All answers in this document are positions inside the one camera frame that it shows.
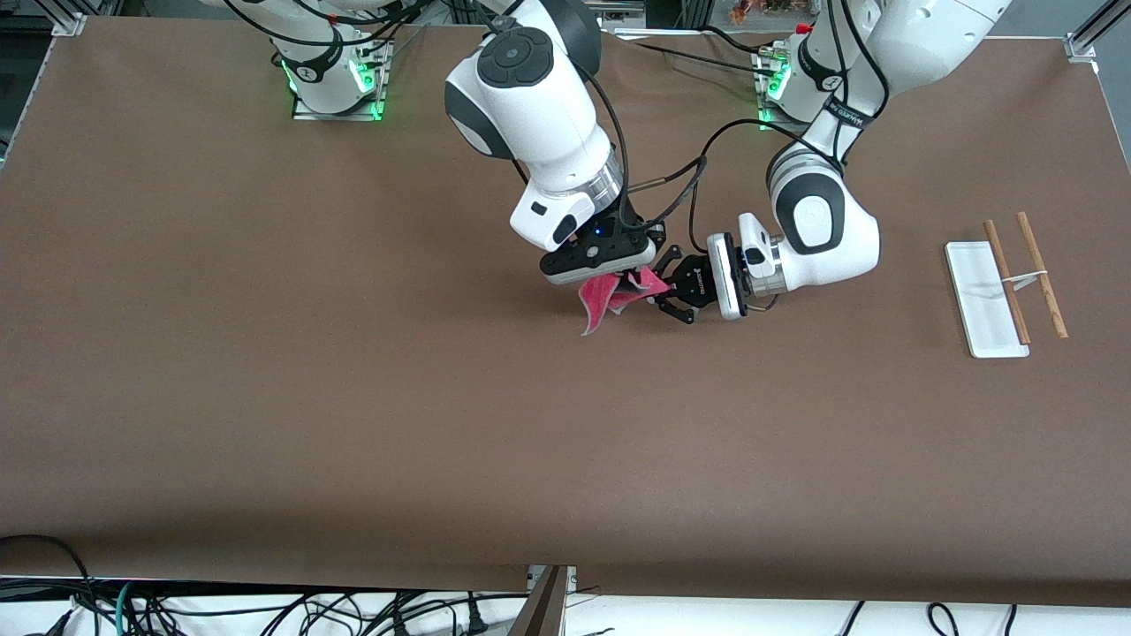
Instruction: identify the pink towel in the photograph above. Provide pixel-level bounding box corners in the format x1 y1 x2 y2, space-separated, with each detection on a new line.
579 268 670 337

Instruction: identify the white wooden towel rack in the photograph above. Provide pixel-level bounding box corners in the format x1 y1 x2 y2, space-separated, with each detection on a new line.
944 212 1070 360

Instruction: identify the orange patterned object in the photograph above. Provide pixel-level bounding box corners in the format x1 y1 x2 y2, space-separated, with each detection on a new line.
729 0 801 23

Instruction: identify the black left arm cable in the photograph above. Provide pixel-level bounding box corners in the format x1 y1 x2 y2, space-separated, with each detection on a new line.
701 0 889 248

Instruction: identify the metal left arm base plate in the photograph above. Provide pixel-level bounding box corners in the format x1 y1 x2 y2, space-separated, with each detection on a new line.
758 53 852 133

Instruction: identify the long black table cable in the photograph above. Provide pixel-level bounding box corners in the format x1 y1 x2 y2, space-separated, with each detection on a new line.
632 42 778 76

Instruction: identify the short black table cable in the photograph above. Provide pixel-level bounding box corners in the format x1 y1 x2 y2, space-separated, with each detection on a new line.
698 25 765 54

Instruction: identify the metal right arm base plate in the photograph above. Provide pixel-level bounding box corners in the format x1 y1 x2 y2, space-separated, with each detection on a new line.
292 40 388 122

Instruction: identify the tangled black floor cable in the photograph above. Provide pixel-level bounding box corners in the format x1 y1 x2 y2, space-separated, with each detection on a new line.
133 590 531 636

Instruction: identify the thick black floor cable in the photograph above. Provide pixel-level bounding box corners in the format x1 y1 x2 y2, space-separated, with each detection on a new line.
0 534 94 619

